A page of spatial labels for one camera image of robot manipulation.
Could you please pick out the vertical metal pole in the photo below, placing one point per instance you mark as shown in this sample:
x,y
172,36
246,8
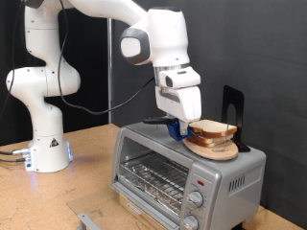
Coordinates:
x,y
109,64

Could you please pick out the silver toaster oven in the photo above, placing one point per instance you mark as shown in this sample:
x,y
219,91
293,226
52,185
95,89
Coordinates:
x,y
211,182

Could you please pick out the round wooden plate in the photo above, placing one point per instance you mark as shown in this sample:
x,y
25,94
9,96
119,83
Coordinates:
x,y
217,153

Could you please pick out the red indicator light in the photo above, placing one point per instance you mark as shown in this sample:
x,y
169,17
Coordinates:
x,y
200,183

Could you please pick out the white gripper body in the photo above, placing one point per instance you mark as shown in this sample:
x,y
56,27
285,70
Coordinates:
x,y
179,102

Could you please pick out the slotted spatula with blue block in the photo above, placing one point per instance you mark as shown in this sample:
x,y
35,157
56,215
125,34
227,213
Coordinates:
x,y
174,131

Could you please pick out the silver oven knob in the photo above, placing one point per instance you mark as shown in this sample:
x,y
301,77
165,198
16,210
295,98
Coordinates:
x,y
195,199
190,222

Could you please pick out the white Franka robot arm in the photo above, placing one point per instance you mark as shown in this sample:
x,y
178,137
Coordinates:
x,y
44,83

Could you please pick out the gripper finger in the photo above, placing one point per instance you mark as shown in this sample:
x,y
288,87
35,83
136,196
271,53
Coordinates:
x,y
183,128

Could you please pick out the black metal bookend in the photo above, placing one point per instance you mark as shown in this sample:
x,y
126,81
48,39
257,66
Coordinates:
x,y
231,96

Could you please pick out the metal oven rack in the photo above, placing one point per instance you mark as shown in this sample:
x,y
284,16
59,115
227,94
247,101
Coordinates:
x,y
156,175

